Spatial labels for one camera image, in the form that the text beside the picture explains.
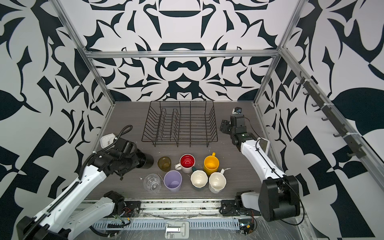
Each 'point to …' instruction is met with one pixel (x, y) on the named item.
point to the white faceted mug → (217, 181)
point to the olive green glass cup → (164, 163)
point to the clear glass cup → (152, 183)
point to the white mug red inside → (187, 162)
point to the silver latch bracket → (177, 229)
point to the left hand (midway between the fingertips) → (138, 159)
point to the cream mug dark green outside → (198, 178)
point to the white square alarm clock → (107, 139)
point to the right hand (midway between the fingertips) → (229, 121)
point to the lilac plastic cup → (172, 179)
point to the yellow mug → (211, 163)
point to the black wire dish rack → (181, 122)
